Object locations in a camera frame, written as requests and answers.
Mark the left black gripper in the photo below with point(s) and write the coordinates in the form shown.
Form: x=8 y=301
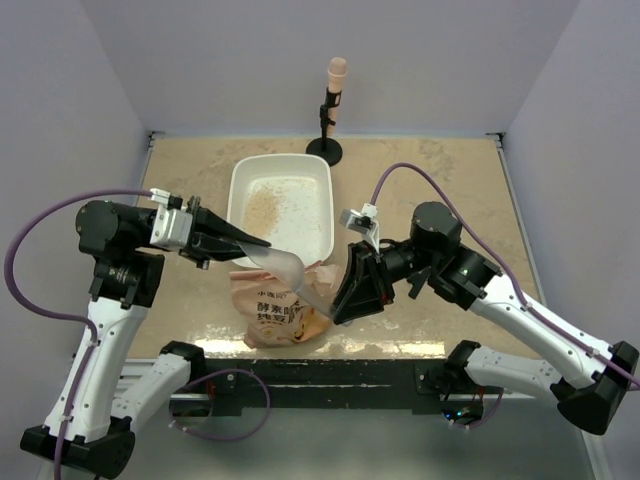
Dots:
x=206 y=243

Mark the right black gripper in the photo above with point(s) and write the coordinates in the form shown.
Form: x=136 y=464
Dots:
x=360 y=293

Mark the clear plastic scoop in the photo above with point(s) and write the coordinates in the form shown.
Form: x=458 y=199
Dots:
x=289 y=269

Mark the pink cat litter bag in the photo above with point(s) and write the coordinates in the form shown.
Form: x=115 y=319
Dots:
x=276 y=317

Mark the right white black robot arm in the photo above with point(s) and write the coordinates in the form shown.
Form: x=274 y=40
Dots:
x=584 y=377

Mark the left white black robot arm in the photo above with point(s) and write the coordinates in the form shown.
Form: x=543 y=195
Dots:
x=92 y=428

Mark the white plastic litter box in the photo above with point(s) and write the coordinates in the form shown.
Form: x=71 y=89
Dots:
x=287 y=200

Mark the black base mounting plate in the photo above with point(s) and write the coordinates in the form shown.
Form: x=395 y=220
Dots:
x=409 y=384

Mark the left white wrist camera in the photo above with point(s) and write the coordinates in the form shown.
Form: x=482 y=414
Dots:
x=172 y=223

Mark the black stand with beige handle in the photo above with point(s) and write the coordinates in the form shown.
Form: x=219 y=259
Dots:
x=325 y=146

